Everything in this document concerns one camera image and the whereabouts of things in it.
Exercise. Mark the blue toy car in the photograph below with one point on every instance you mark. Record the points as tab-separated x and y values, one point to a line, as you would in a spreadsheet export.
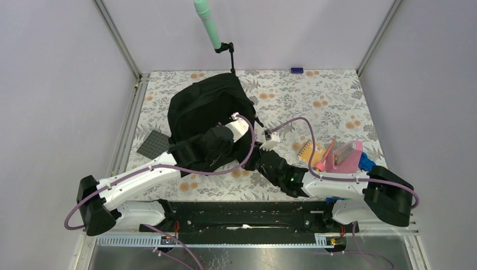
365	163

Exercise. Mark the green microphone on tripod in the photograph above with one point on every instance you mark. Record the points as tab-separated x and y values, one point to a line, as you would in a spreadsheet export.
204	12

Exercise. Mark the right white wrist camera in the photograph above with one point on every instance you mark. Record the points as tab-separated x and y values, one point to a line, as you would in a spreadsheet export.
272	139

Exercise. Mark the black student backpack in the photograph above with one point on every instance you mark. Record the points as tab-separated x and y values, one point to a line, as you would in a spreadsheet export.
197	116

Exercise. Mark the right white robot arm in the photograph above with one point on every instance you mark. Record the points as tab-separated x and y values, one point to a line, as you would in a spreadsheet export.
362	196

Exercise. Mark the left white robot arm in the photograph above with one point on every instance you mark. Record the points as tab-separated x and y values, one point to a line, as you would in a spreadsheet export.
105	204

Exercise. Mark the yellow spiral notepad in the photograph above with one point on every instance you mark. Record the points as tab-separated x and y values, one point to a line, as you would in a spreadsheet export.
308	153

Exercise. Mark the colourful building brick bar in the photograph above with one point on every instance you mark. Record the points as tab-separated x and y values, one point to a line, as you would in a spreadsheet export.
330	200

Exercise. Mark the small blue block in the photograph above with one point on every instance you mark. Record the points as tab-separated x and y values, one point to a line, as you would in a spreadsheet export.
296	70

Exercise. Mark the floral table mat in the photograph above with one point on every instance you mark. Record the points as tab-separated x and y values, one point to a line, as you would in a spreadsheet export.
328	105

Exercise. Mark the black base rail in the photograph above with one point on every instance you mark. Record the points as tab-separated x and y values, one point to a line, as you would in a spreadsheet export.
298	217

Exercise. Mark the grey building baseplate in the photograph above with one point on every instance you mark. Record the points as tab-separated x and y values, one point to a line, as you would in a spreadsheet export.
154	145

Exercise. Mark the pink pencil case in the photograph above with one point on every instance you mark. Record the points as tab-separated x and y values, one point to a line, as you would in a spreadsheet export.
345	159

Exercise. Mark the pink glitter bottle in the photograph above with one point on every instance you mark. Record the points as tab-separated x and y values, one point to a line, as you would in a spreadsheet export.
319	166

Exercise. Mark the orange pencil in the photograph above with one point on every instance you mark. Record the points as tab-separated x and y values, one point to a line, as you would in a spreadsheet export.
328	151

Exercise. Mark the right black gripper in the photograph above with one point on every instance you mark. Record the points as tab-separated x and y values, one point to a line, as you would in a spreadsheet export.
255	151

